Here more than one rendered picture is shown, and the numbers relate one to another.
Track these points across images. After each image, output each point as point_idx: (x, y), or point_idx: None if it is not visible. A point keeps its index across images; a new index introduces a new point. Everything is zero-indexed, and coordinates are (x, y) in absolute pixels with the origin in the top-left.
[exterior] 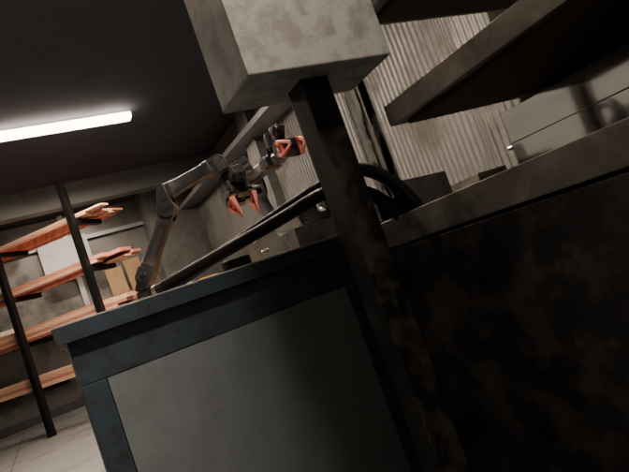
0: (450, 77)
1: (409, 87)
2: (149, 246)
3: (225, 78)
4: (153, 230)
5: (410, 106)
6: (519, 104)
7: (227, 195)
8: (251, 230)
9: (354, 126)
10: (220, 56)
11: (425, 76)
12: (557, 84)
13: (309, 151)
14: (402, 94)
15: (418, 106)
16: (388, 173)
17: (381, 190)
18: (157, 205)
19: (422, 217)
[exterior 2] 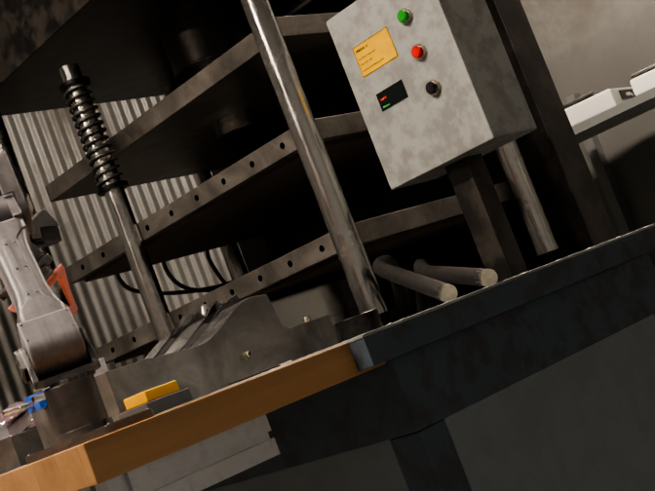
0: (415, 222)
1: (376, 217)
2: (44, 277)
3: (505, 114)
4: (29, 246)
5: (376, 233)
6: (275, 300)
7: (51, 259)
8: None
9: (345, 228)
10: (502, 97)
11: (393, 213)
12: (307, 291)
13: (487, 209)
14: (368, 220)
15: (385, 236)
16: None
17: (381, 299)
18: (22, 195)
19: None
